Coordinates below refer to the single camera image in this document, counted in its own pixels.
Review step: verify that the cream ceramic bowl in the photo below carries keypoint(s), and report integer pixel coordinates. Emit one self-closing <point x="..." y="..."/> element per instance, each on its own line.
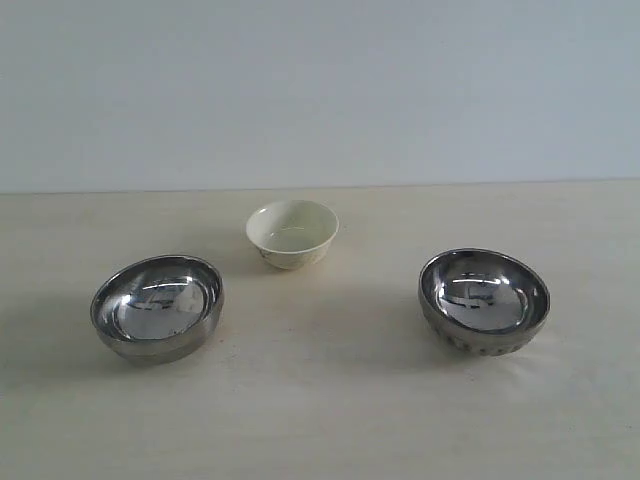
<point x="291" y="234"/>

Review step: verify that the ribbed steel bowl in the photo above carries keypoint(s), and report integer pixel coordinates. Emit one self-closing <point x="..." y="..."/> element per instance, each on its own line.
<point x="482" y="302"/>

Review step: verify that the smooth steel bowl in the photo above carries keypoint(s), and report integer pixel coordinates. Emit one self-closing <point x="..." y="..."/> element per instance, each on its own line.
<point x="160" y="309"/>

